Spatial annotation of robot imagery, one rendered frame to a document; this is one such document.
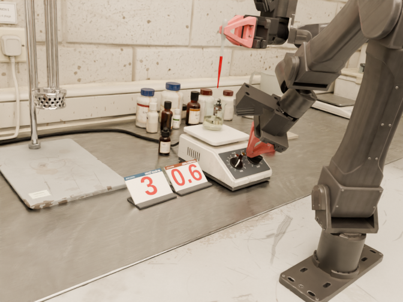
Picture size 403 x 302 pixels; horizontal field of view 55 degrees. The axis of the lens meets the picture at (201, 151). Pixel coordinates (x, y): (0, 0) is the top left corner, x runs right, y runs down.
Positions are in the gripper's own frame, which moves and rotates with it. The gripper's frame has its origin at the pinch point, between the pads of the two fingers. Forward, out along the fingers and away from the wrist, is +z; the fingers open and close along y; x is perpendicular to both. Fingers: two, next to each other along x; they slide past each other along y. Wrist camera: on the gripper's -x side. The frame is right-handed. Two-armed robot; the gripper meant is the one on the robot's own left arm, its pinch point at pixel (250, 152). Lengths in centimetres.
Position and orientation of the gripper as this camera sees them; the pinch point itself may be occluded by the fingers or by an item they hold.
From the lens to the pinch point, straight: 87.6
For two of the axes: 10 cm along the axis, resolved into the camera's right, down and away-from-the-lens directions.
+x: 8.8, 3.7, 2.8
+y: -0.6, 6.9, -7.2
